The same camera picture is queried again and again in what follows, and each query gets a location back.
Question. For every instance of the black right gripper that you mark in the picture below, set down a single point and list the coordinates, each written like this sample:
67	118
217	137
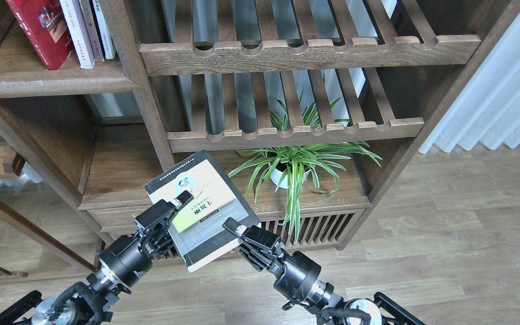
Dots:
296	274

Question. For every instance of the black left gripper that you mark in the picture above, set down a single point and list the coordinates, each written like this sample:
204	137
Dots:
127	259

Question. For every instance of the yellow green black book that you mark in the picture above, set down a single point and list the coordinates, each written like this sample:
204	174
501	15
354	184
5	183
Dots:
197	230

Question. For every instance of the pale lavender white book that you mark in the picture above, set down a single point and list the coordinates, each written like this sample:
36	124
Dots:
78	31

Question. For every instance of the red paperback book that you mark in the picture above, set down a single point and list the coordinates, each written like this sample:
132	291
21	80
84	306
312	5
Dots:
41	31

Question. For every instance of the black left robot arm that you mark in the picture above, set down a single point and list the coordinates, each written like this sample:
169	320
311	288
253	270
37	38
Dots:
80	304

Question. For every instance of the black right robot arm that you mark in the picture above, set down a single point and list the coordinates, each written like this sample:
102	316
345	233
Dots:
335	310

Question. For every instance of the white plant pot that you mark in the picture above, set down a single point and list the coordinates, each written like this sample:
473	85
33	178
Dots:
287	176

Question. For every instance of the green spider plant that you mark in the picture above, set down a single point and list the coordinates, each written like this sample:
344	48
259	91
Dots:
264	161

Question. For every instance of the dark wooden bookshelf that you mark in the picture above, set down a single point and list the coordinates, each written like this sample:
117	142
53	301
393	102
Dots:
278	73

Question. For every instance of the white green upright book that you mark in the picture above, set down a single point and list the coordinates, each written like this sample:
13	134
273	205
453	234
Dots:
106	39

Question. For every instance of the white sheer curtain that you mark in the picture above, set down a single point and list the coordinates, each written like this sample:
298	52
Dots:
488	109

